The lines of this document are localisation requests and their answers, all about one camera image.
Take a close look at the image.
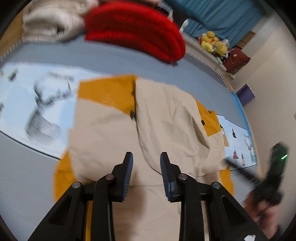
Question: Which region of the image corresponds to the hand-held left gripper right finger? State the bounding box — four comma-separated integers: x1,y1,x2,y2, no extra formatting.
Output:
160,152,269,241

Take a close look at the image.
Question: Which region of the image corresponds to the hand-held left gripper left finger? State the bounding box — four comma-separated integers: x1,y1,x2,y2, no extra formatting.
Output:
28,152,134,241

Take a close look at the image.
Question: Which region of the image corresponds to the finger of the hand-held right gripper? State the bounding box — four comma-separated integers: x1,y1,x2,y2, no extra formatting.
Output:
225,158,262,186

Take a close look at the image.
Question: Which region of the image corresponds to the beige and yellow hooded jacket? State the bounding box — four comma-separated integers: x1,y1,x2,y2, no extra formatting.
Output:
53,74,235,241

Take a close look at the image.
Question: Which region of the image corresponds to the person's right hand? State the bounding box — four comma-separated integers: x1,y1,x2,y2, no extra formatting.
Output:
243,192,284,240

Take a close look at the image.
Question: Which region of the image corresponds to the purple box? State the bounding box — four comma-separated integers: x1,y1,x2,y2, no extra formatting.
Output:
236,84,256,107

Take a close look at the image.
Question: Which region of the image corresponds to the maroon backpack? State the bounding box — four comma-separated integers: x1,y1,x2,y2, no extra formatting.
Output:
224,47,251,75

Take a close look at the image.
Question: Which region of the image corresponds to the bed with grey sheet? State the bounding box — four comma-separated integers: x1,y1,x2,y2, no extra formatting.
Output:
0,35,255,232

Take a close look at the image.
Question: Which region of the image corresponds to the yellow plush toy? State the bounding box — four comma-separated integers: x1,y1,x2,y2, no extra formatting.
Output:
215,42,228,56
199,31,219,52

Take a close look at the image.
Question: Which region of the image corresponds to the light blue printed blanket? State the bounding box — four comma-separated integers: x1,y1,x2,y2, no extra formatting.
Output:
0,61,258,168

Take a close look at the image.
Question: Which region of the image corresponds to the folded red quilt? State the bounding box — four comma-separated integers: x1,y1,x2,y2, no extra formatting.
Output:
84,1,187,63

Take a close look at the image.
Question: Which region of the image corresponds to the blue curtain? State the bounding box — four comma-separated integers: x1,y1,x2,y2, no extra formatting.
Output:
162,0,266,41

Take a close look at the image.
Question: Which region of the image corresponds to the folded white quilt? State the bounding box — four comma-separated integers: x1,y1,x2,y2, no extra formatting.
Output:
22,0,97,43

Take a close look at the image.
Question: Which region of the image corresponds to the wooden headboard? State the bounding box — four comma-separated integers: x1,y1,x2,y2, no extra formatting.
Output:
0,11,26,63

